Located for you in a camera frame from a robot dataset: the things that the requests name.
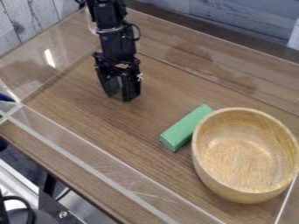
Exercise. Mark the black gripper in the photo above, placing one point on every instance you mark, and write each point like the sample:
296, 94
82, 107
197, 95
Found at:
117, 61

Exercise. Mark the green rectangular block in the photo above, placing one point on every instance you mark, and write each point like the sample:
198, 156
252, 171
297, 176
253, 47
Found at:
178, 135

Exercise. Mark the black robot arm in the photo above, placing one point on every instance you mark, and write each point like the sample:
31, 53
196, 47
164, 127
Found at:
109, 13

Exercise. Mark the brown wooden bowl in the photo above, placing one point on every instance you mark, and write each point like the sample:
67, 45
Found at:
245, 154

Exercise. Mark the blue object at left edge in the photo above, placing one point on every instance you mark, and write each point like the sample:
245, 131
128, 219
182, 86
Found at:
6, 98

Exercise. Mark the black table leg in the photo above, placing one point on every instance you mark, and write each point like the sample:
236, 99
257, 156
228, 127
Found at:
50, 185

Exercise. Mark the clear acrylic corner bracket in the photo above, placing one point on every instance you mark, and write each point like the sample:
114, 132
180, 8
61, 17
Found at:
93, 26

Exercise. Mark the clear acrylic front wall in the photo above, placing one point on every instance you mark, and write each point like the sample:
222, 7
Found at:
107, 182

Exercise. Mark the black metal mount plate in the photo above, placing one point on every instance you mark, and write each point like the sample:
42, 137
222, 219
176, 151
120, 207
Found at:
53, 212

